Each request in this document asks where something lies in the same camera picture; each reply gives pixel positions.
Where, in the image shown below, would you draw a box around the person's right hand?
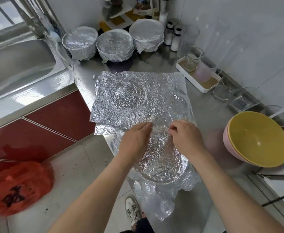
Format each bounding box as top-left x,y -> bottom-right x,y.
168,119 -> 207,161

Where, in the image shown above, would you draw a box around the person's left hand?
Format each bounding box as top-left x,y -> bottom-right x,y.
118,122 -> 154,165

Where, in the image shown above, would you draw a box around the foil-covered bowl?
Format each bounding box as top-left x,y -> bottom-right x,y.
105,125 -> 201,222
62,26 -> 99,61
96,29 -> 135,63

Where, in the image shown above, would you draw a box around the stack of aluminium foil sheets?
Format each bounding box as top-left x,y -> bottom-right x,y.
90,71 -> 196,135

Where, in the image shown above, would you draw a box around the yellow bowl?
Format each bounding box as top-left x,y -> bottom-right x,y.
228,111 -> 284,168

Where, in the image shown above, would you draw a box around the foil-wrapped bowl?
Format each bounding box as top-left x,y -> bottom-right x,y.
129,19 -> 165,54

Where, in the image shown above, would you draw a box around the person's left forearm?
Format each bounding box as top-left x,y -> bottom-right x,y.
47,158 -> 143,233

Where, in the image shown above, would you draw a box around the person's right forearm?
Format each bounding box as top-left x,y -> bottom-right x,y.
191,150 -> 284,233

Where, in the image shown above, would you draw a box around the person's left white shoe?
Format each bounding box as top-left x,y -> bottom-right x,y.
125,195 -> 142,226

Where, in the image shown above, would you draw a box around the person's dark trousers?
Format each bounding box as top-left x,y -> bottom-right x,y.
120,217 -> 155,233

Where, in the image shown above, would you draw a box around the white rectangular tray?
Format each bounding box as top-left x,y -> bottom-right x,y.
176,57 -> 223,94

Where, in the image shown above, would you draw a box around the pink translucent cup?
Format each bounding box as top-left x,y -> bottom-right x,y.
193,63 -> 213,84

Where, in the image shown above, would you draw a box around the red kitchen cabinet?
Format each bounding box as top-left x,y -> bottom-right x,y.
0,91 -> 96,178

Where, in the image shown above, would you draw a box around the white spoon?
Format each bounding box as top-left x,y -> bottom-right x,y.
269,108 -> 284,119

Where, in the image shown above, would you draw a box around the white shaker with black lid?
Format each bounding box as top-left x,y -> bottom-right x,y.
170,27 -> 182,52
164,22 -> 174,46

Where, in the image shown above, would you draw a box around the red plastic bag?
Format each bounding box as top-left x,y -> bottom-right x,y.
0,161 -> 54,217

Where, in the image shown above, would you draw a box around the tall white steel-capped bottle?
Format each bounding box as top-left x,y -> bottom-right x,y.
159,0 -> 173,25

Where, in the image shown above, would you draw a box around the white corner shelf rack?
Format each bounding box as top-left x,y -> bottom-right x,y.
102,0 -> 155,29

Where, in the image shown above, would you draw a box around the colourful snack packet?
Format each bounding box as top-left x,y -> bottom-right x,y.
135,0 -> 153,15

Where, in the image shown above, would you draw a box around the stainless steel sink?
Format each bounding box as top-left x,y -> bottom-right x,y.
0,36 -> 70,131

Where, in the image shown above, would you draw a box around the steel faucet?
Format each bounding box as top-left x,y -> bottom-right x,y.
8,0 -> 46,38

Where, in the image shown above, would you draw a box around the metal window railing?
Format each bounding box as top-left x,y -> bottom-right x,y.
0,2 -> 21,34

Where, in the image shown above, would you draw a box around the black cable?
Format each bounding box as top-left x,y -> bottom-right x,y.
261,192 -> 284,208

